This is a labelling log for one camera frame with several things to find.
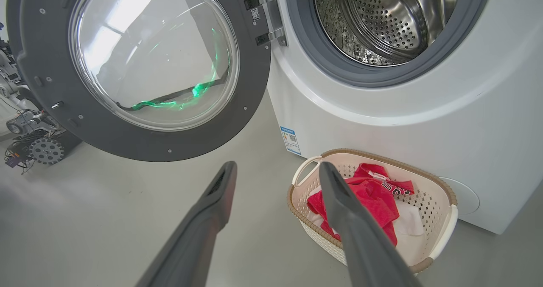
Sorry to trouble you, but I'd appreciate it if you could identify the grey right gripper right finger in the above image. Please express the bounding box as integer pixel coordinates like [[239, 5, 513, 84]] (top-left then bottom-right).
[[319, 162, 423, 287]]

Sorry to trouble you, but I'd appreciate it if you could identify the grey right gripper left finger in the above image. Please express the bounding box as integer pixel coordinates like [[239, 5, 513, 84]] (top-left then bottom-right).
[[136, 161, 238, 287]]

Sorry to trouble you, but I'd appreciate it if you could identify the red garment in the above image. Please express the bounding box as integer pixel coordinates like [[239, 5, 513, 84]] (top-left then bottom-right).
[[306, 163, 415, 247]]

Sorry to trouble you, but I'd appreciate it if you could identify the black round washer door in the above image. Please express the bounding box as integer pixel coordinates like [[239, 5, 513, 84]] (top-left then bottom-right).
[[6, 0, 272, 162]]

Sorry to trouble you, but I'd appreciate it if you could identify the cream perforated laundry basket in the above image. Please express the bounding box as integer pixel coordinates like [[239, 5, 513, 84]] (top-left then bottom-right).
[[287, 148, 459, 274]]

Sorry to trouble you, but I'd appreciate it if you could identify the white washing machine body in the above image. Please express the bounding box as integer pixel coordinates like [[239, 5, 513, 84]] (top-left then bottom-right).
[[250, 0, 543, 235]]

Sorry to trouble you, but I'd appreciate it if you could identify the grey wheeled machine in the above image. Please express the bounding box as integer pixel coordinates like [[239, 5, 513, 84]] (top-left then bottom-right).
[[0, 22, 83, 173]]

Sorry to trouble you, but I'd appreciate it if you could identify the grey rubber door seal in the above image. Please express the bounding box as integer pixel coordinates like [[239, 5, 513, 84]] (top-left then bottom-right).
[[285, 0, 495, 88]]

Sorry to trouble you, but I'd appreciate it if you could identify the silver door hinge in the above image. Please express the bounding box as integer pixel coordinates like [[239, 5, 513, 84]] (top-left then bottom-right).
[[244, 0, 288, 47]]

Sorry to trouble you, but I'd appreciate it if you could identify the round white filter cover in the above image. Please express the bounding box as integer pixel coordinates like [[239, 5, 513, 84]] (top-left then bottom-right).
[[439, 177, 481, 215]]

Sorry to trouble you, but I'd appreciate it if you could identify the blue energy label sticker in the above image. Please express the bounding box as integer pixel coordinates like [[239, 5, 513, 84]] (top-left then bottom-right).
[[280, 127, 302, 156]]

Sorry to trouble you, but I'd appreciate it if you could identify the steel perforated washer drum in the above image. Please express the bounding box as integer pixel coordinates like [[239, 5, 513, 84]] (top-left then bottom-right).
[[314, 0, 464, 67]]

